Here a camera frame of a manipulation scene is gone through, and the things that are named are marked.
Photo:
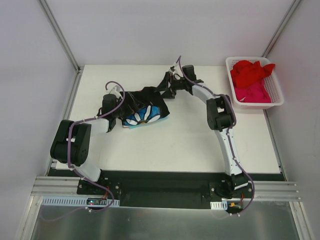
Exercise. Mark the aluminium frame post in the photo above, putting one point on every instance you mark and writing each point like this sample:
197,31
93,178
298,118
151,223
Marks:
58,33
281,27

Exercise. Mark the teal t-shirt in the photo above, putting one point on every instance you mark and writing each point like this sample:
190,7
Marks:
133,124

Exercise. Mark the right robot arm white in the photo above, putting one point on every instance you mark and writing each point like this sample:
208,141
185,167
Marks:
220,118

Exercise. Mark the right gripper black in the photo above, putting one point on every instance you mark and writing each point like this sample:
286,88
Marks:
171,85

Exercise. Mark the black t-shirt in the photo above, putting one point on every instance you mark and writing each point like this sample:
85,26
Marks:
157,110

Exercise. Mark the red t-shirt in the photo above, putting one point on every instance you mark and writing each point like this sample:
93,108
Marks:
245,73

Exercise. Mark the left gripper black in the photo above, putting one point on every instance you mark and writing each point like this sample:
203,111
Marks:
129,107

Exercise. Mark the white plastic basket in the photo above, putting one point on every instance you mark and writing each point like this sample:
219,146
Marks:
270,83

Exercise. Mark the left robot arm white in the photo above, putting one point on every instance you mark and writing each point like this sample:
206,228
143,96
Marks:
72,139

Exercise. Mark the left aluminium frame post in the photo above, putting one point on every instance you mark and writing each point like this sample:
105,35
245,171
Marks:
58,33

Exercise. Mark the magenta t-shirt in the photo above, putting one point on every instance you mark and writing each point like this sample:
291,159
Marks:
255,93

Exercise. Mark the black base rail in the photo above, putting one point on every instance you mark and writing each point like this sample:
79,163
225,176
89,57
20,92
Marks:
171,190

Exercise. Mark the right aluminium frame post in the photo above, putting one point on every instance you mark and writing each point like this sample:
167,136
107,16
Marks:
281,27

